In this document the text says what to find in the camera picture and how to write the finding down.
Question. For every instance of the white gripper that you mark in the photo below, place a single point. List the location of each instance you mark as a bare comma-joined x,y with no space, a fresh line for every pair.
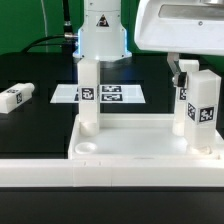
181,26

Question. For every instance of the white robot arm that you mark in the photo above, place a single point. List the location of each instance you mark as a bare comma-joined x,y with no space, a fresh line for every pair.
102,36

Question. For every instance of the white desk top tray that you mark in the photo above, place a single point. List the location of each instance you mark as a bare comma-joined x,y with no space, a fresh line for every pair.
137,136

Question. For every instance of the fiducial marker sheet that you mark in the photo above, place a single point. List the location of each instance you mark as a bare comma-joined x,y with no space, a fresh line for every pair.
68,93

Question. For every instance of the white L-shaped fence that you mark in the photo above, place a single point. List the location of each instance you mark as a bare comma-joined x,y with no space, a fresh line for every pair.
114,173

